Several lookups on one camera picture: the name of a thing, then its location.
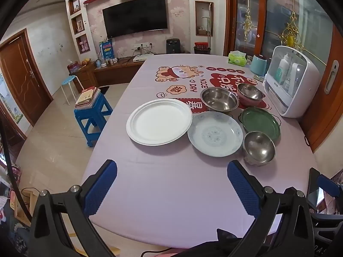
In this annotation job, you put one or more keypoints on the blue patterned porcelain plate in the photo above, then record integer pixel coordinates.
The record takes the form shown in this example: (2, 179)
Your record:
(214, 135)

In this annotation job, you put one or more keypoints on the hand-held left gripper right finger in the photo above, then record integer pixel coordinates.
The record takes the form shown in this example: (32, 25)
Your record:
(243, 190)

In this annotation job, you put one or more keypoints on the red snack box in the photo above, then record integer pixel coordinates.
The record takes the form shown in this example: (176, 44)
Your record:
(74, 67)

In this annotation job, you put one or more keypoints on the white stool with blue seat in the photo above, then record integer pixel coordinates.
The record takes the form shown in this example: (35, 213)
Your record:
(68, 80)

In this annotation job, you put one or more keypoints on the blue plastic stool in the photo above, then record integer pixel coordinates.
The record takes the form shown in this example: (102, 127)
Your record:
(92, 112)

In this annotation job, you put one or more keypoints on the brown wooden door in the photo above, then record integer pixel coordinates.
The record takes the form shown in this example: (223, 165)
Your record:
(24, 77)

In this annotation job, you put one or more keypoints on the white plate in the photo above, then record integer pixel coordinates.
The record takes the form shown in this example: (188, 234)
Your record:
(158, 123)

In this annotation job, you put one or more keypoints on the green plate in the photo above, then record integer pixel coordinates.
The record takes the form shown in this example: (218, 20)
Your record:
(260, 123)

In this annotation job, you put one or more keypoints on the white dish cabinet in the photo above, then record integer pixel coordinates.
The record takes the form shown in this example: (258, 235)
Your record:
(308, 85)

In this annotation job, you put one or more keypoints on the small steel bowl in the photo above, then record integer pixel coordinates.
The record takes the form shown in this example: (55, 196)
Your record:
(258, 147)

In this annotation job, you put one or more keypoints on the pink steel bowl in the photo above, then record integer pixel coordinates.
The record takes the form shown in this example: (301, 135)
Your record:
(250, 92)

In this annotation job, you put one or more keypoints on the teal kettle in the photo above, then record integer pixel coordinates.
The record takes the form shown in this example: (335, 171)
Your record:
(258, 65)

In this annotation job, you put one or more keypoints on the stack of books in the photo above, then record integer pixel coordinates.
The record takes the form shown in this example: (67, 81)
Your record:
(87, 96)

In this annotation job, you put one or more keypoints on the wooden television cabinet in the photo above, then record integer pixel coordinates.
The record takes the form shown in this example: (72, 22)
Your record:
(112, 72)

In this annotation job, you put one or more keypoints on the wall television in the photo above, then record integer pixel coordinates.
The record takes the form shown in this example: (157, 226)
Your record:
(135, 16)

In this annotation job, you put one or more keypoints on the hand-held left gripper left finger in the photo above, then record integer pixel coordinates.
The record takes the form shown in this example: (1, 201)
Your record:
(100, 187)

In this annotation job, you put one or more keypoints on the gold door ornament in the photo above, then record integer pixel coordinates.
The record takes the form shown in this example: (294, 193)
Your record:
(247, 24)
(291, 32)

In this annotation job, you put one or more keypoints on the blue printed box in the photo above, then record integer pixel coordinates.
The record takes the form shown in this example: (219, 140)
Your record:
(107, 49)

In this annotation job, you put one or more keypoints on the large steel bowl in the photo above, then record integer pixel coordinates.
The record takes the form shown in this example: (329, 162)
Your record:
(218, 100)

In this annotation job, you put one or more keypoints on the white bottle with green label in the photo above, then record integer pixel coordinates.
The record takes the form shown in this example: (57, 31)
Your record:
(282, 71)

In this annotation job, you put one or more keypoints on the green tissue box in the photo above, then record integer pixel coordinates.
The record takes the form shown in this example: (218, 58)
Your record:
(237, 59)

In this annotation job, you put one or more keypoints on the white set-top box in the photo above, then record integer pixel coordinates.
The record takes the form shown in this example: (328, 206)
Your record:
(142, 57)

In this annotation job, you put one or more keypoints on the black air fryer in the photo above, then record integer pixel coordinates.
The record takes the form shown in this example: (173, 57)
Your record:
(173, 46)

